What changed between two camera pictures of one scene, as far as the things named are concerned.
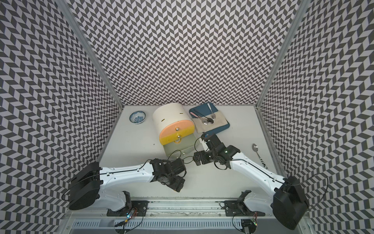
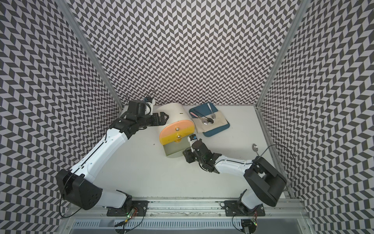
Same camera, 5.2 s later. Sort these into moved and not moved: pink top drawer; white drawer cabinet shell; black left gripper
Moved: black left gripper
Not moved: pink top drawer; white drawer cabinet shell
